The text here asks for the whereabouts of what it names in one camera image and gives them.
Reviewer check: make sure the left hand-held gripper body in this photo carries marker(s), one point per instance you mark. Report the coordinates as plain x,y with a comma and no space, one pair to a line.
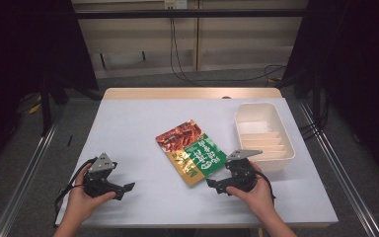
98,182

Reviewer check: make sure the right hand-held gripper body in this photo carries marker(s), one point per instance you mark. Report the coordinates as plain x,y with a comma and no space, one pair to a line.
242,176

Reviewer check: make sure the person's left hand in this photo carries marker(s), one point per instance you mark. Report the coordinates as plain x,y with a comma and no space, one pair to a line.
80,204

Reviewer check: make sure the person's right hand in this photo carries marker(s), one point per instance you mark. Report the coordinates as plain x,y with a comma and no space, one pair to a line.
260,197

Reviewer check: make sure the red green yellow snack packet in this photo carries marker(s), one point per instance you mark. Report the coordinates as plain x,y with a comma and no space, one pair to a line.
190,151

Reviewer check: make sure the white table mat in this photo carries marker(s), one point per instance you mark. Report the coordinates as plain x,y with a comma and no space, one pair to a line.
144,148

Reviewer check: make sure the white plastic container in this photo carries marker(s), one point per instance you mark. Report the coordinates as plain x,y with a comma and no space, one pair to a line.
263,138

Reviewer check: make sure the small black floor object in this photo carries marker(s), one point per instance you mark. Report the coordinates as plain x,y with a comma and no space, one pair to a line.
69,141

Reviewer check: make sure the black metal stand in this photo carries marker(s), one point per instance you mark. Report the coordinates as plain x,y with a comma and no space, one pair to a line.
46,108

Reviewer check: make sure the wooden table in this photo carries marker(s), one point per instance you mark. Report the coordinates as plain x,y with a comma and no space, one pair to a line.
190,93

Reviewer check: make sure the black curtain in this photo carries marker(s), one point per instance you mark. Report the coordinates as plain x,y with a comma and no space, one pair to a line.
358,65
26,59

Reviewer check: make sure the black horizontal bar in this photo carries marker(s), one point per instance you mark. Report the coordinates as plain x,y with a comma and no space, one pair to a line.
190,13

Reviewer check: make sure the metal floor rail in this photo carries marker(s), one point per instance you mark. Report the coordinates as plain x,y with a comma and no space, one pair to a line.
23,184
342,171

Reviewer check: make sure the white wall power outlet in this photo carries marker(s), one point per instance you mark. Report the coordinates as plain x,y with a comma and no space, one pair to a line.
175,3

